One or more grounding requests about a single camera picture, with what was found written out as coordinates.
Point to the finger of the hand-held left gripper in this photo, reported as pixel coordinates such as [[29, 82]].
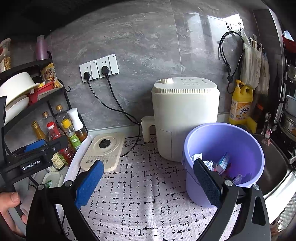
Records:
[[56, 143], [34, 144]]

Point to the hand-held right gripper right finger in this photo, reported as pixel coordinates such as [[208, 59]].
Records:
[[207, 183]]

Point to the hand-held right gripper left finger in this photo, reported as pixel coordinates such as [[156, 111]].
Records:
[[89, 183]]

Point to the white tissue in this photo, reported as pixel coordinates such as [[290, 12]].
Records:
[[208, 163]]

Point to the purple plastic bucket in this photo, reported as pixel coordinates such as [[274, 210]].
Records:
[[242, 143]]

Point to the person's left hand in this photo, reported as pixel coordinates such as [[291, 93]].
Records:
[[9, 204]]

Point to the dark sauce bottle gold cap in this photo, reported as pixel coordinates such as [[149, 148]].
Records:
[[39, 133]]

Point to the red cap oil bottle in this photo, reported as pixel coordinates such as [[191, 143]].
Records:
[[67, 150]]

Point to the yellow cap green label bottle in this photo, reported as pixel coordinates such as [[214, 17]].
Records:
[[74, 139]]

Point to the white plastic tray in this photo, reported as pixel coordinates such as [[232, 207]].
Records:
[[71, 166]]

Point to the gold cap clear bottle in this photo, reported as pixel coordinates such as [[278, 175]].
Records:
[[60, 115], [46, 121]]

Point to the white top oil dispenser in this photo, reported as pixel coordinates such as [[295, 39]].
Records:
[[75, 118]]

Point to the cream induction cooker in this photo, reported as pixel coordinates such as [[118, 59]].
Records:
[[108, 150]]

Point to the shallow white bowl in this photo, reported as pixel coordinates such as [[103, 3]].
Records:
[[18, 109]]

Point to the red plastic container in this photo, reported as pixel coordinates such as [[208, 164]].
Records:
[[44, 91]]

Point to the white black patterned table mat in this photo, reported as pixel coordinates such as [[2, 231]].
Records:
[[143, 197]]

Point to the printed snack packet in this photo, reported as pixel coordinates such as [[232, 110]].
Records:
[[49, 74]]

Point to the steel sink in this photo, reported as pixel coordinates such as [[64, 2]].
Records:
[[275, 166]]

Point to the black power plug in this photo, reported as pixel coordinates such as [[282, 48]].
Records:
[[87, 76], [106, 70]]

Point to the white air fryer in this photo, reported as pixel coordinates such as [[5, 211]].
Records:
[[185, 111]]

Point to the black corner rack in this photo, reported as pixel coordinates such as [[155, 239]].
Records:
[[23, 67]]

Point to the steel faucet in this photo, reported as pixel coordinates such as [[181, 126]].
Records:
[[267, 129]]

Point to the yellow detergent bottle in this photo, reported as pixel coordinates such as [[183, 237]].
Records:
[[240, 109]]

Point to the clear jar of grains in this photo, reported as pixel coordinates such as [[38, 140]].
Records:
[[5, 60]]

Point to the pink plastic cup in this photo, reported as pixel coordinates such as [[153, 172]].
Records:
[[42, 48]]

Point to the black dish rack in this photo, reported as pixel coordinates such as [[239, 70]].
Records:
[[283, 111]]

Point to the hanging cloth bags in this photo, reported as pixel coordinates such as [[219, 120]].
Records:
[[251, 64]]

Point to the red bowl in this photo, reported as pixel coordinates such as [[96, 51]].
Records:
[[289, 42]]

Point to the white wall hook rail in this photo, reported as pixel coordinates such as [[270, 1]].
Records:
[[234, 24]]

